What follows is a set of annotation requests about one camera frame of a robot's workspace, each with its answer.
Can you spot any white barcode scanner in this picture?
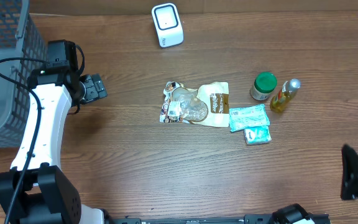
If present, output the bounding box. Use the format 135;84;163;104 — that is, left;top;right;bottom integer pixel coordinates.
151;2;184;48

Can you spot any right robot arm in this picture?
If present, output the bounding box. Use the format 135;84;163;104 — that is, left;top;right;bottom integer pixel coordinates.
268;144;358;224

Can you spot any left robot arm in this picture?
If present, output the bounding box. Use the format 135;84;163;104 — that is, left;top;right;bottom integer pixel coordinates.
0;40;112;224

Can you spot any green lid white jar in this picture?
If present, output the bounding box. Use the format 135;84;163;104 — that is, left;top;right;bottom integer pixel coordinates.
250;72;277;101

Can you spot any grey plastic mesh basket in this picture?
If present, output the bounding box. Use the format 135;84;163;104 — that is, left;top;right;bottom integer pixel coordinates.
0;0;47;147

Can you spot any yellow liquid bottle silver cap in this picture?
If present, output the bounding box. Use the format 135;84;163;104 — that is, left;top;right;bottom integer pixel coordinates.
270;78;301;113

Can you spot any small teal white packet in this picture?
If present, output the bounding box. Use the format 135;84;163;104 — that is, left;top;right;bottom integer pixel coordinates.
244;126;272;145

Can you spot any teal white snack packet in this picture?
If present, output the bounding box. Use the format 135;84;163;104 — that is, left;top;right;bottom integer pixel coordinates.
229;104;270;132

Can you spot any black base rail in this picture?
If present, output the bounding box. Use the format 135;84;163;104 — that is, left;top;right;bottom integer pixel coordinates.
105;214;271;224

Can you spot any brown snack packet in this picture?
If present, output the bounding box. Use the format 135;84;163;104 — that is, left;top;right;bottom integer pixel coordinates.
160;82;229;128

